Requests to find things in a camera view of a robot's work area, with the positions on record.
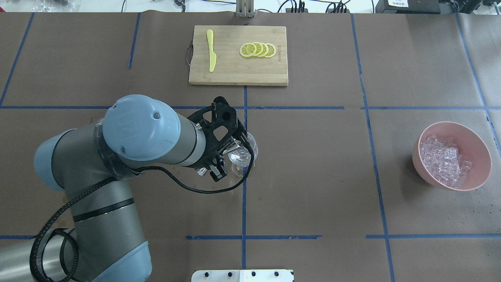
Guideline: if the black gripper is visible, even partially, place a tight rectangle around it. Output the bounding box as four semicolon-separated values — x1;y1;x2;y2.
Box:
196;121;236;182

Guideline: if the steel double jigger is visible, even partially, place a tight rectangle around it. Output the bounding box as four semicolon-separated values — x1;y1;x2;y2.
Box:
196;137;245;175

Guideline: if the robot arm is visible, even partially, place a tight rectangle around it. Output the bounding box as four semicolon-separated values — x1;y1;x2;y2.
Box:
1;94;246;282

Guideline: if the clear wine glass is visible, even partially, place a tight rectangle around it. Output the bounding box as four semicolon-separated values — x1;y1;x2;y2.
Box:
228;132;258;178

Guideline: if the clear ice cube pile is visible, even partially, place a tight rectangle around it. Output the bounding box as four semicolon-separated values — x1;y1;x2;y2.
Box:
419;135;472;189

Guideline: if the yellow plastic knife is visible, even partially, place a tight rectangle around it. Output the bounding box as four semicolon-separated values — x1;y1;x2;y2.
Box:
206;30;218;72

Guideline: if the bamboo cutting board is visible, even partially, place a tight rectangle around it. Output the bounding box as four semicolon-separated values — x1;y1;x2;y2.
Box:
188;25;289;86

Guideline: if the lemon slice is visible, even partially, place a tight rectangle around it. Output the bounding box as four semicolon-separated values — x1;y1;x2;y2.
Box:
239;43;258;58
264;43;277;58
258;43;270;58
252;42;262;57

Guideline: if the black box with label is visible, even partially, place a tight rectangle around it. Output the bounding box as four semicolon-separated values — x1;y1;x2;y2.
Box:
375;0;441;14

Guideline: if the pink plastic bowl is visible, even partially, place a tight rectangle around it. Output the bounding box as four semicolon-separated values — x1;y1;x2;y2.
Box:
412;121;492;192

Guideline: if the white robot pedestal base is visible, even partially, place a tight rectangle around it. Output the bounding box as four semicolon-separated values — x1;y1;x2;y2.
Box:
191;269;295;282

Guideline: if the aluminium frame post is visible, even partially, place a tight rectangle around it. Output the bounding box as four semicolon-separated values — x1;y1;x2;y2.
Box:
236;0;255;18

